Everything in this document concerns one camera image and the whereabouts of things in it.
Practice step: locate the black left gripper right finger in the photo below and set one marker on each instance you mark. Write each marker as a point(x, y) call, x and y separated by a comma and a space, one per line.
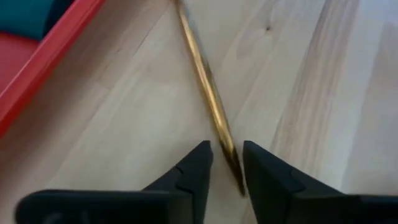
point(295, 202)

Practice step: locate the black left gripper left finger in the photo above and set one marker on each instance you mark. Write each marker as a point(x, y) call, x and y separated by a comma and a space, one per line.
point(124, 208)

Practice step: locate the gold chopstick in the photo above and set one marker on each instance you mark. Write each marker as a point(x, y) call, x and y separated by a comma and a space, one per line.
point(208, 84)

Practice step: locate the green cloth napkin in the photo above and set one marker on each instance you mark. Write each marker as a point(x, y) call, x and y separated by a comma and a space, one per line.
point(21, 15)

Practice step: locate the red plastic tray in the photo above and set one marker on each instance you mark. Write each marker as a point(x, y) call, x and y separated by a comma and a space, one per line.
point(40, 59)

